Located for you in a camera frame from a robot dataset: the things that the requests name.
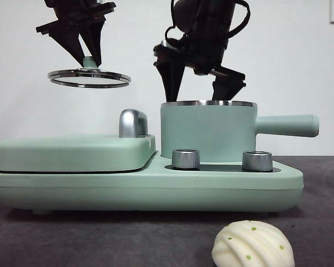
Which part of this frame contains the glass pot lid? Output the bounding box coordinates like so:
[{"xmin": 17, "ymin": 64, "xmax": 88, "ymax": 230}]
[{"xmin": 47, "ymin": 56, "xmax": 131, "ymax": 89}]

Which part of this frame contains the mint green breakfast machine base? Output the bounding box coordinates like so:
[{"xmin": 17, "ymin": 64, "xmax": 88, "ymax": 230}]
[{"xmin": 0, "ymin": 151, "xmax": 304, "ymax": 216}]

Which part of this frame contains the silver control knob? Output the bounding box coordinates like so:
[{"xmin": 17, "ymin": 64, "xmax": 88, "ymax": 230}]
[
  {"xmin": 242, "ymin": 151, "xmax": 273, "ymax": 172},
  {"xmin": 171, "ymin": 149, "xmax": 201, "ymax": 170}
]

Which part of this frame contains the mint green long-handled pot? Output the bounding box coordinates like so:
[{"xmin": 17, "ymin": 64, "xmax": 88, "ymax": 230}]
[{"xmin": 160, "ymin": 100, "xmax": 320, "ymax": 165}]

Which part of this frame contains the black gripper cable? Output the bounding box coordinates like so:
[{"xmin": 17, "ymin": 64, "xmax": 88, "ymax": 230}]
[
  {"xmin": 164, "ymin": 0, "xmax": 185, "ymax": 43},
  {"xmin": 227, "ymin": 0, "xmax": 252, "ymax": 37}
]

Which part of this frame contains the pleated bun with green dots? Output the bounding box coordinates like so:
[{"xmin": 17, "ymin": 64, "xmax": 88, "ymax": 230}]
[{"xmin": 211, "ymin": 219, "xmax": 295, "ymax": 267}]

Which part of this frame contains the green grill lid, silver handle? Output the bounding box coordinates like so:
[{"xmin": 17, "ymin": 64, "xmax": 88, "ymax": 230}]
[{"xmin": 0, "ymin": 109, "xmax": 158, "ymax": 175}]

